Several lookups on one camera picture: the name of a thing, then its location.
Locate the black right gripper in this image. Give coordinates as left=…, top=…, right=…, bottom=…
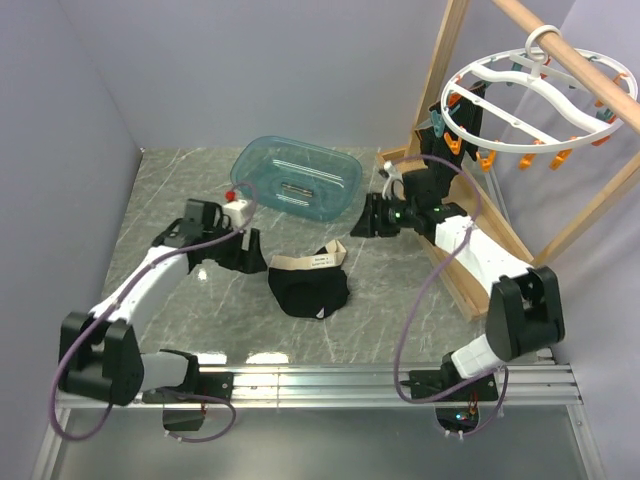
left=349, top=193, right=418, bottom=239

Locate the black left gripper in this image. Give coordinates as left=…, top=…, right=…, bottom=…
left=204, top=220, right=267, bottom=274

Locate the black underwear beige waistband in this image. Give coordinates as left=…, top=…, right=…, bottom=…
left=268, top=239, right=350, bottom=320

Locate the white round clip hanger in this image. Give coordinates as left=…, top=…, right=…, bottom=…
left=440, top=25, right=625, bottom=158

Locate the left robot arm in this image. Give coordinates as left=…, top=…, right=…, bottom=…
left=54, top=199, right=267, bottom=406

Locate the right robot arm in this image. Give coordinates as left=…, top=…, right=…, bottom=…
left=379, top=162, right=565, bottom=401

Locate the black hanging underwear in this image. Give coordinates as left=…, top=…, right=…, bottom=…
left=416, top=94, right=484, bottom=198

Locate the orange hanger clip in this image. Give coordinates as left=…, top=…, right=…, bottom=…
left=518, top=149, right=539, bottom=171
left=443, top=131, right=464, bottom=155
left=475, top=149, right=497, bottom=173
left=549, top=149, right=573, bottom=171

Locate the teal hanger clip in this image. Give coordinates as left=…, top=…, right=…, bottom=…
left=430, top=109, right=446, bottom=138

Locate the teal transparent plastic bin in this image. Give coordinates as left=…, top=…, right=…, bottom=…
left=230, top=136, right=362, bottom=222

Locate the wooden drying rack frame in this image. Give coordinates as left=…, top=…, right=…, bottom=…
left=375, top=0, right=640, bottom=323

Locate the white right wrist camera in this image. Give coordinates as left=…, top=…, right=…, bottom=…
left=379, top=161, right=402, bottom=200

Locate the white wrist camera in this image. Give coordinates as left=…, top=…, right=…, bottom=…
left=222, top=190, right=251, bottom=229
left=379, top=161, right=402, bottom=200

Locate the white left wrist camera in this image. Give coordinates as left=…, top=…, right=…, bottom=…
left=222, top=190, right=251, bottom=229

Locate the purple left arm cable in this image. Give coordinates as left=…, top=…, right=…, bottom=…
left=48, top=181, right=261, bottom=444

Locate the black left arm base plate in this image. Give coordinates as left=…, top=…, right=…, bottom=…
left=142, top=372, right=234, bottom=404

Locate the aluminium mounting rail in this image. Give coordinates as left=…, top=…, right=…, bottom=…
left=34, top=365, right=591, bottom=479

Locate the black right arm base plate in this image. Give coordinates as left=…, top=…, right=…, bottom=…
left=400, top=369, right=499, bottom=402

